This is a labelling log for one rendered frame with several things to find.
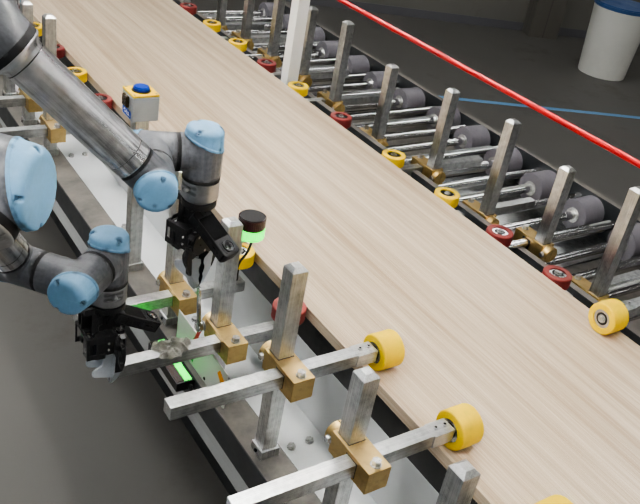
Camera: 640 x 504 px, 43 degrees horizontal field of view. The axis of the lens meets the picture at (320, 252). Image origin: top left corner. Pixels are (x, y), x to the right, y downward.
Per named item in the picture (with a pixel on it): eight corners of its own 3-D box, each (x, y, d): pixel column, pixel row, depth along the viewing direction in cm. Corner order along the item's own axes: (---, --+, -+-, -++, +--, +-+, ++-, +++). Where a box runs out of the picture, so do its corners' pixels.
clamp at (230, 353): (226, 365, 180) (228, 347, 178) (199, 330, 190) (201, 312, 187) (248, 359, 183) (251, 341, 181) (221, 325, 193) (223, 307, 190)
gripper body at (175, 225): (189, 232, 174) (194, 182, 168) (219, 249, 170) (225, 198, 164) (163, 244, 169) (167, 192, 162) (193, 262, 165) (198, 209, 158)
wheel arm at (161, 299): (77, 329, 189) (77, 314, 187) (72, 321, 192) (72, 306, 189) (243, 293, 212) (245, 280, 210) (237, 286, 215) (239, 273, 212)
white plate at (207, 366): (221, 409, 186) (226, 375, 181) (174, 342, 203) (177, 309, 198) (224, 408, 186) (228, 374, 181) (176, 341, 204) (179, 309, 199)
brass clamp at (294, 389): (287, 404, 158) (291, 384, 156) (254, 362, 167) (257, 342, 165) (314, 396, 161) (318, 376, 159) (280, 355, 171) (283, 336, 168)
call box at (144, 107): (131, 126, 202) (133, 96, 198) (121, 114, 206) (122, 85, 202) (158, 123, 205) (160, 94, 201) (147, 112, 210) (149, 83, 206)
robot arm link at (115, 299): (119, 267, 162) (135, 289, 157) (118, 286, 165) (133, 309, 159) (82, 274, 158) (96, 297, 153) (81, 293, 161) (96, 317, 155)
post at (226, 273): (208, 399, 194) (229, 224, 169) (201, 390, 196) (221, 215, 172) (221, 395, 196) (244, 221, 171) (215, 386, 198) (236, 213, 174)
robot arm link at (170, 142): (122, 146, 146) (184, 149, 149) (120, 120, 155) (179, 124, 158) (120, 185, 150) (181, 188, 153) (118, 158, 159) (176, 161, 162)
